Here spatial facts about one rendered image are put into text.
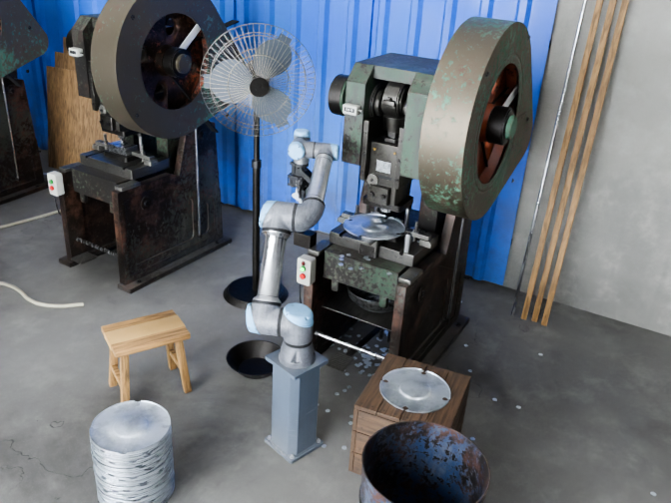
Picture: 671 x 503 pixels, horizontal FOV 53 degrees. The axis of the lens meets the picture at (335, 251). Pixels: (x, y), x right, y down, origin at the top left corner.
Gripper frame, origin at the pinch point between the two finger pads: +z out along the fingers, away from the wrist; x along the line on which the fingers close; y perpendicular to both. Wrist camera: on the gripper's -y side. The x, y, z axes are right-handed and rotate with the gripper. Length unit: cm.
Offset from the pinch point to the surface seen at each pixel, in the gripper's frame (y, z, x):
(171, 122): 98, -17, -18
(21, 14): 274, -50, -63
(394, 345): -57, 54, 7
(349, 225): -23.1, 6.4, -4.9
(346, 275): -26.6, 29.8, 1.1
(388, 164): -35.6, -23.8, -14.3
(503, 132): -84, -48, -17
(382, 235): -40.6, 6.4, -4.3
